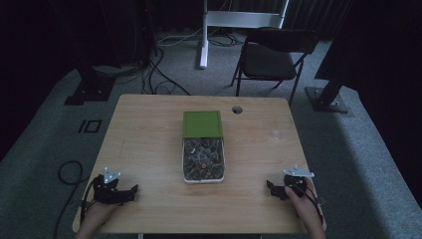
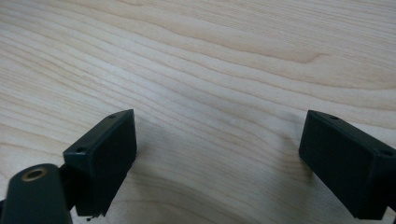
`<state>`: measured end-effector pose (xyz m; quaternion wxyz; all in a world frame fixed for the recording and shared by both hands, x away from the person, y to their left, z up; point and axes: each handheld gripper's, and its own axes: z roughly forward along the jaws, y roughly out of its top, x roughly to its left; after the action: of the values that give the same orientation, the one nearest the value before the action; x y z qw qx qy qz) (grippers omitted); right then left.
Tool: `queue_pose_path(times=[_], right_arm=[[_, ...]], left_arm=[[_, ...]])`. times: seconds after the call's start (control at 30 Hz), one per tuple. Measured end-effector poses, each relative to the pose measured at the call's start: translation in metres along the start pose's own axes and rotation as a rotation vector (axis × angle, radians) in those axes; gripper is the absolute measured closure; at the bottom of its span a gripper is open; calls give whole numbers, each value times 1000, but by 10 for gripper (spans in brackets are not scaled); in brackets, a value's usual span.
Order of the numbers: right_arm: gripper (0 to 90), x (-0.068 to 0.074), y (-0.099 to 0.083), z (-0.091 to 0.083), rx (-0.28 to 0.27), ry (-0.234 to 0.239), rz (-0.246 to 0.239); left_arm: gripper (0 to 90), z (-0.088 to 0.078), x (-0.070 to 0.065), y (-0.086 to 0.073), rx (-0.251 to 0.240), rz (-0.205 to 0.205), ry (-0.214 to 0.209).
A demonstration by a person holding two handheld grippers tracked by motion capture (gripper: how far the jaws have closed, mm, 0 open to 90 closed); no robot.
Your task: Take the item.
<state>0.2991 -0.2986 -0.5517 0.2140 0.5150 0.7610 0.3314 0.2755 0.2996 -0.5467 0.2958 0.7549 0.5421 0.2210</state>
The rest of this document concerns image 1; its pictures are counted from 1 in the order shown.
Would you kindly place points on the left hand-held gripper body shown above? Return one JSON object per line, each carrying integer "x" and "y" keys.
{"x": 106, "y": 193}

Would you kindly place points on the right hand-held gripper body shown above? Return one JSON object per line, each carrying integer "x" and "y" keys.
{"x": 293, "y": 181}

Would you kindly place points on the tray of grey pieces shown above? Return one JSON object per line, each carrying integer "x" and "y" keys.
{"x": 203, "y": 181}

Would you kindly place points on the green sliding box lid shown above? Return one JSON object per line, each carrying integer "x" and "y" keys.
{"x": 202, "y": 124}

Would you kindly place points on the person's left hand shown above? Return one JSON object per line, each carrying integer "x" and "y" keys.
{"x": 98, "y": 212}

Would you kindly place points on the person's right hand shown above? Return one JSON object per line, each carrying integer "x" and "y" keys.
{"x": 303, "y": 204}

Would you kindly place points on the dark mixed pieces in box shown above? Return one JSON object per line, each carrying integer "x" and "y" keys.
{"x": 203, "y": 158}

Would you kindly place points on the black folding chair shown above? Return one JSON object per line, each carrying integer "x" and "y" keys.
{"x": 270, "y": 59}

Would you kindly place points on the dark curtain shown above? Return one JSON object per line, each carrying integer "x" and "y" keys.
{"x": 315, "y": 13}

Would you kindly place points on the black stand with base plate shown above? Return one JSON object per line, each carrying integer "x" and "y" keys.
{"x": 90, "y": 89}
{"x": 326, "y": 99}

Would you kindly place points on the white metal stand frame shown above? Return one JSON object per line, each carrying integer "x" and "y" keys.
{"x": 212, "y": 20}

